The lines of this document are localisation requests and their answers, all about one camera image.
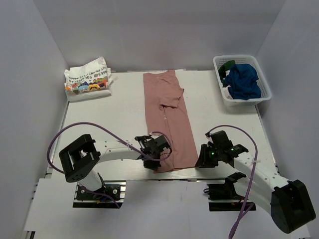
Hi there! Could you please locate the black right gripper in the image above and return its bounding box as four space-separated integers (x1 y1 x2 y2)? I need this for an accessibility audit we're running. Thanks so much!
195 143 222 168

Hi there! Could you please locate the pink printed t shirt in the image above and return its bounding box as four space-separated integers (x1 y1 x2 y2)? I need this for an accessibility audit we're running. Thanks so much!
143 70 198 173

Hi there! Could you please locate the blue t shirt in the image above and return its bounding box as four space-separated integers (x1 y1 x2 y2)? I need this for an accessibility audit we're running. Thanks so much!
223 64 261 100

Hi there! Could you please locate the white and green t shirt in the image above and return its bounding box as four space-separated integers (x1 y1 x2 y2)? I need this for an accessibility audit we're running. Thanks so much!
218 60 236 87

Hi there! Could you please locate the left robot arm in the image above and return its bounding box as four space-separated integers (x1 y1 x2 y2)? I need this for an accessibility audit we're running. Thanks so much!
59 134 172 199

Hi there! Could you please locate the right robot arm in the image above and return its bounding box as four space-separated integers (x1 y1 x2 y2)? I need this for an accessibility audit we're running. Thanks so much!
196 130 316 234

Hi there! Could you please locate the white plastic basket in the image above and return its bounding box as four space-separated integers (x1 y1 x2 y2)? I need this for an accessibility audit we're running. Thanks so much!
213 54 272 107

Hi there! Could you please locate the folded white printed t shirt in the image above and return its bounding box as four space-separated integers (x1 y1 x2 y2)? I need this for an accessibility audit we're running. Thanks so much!
64 57 114 102

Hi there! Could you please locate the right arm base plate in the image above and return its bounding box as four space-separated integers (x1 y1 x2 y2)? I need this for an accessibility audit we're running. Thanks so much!
203 184 244 212

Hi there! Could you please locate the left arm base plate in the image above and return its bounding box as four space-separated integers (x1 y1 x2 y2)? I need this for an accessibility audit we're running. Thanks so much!
73 181 126 209

